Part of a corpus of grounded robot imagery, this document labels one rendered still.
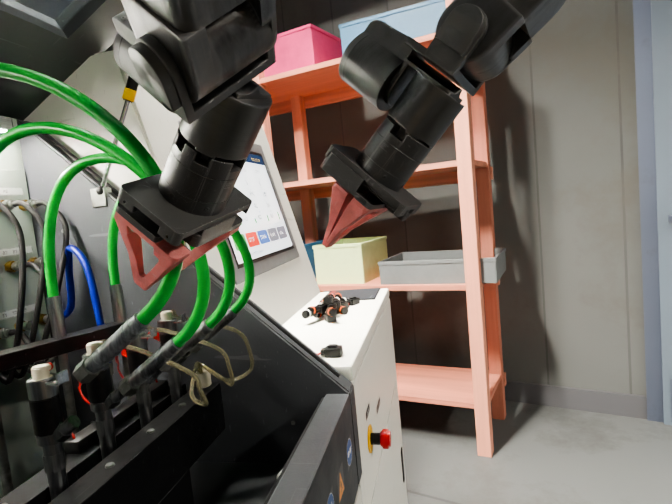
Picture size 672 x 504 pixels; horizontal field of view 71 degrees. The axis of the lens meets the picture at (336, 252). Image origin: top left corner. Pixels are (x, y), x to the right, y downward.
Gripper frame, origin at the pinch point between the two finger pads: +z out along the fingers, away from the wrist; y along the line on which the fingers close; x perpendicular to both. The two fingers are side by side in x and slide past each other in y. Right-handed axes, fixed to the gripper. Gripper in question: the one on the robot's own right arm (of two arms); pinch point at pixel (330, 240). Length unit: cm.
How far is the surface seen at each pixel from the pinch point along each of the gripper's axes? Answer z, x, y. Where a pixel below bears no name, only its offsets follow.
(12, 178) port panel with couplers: 32, -2, 52
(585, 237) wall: -4, -234, -41
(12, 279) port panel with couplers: 43, 1, 40
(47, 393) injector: 26.0, 18.8, 9.0
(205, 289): 11.6, 7.2, 6.1
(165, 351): 20.2, 9.1, 5.3
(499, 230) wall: 22, -239, -5
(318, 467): 21.0, 2.5, -15.9
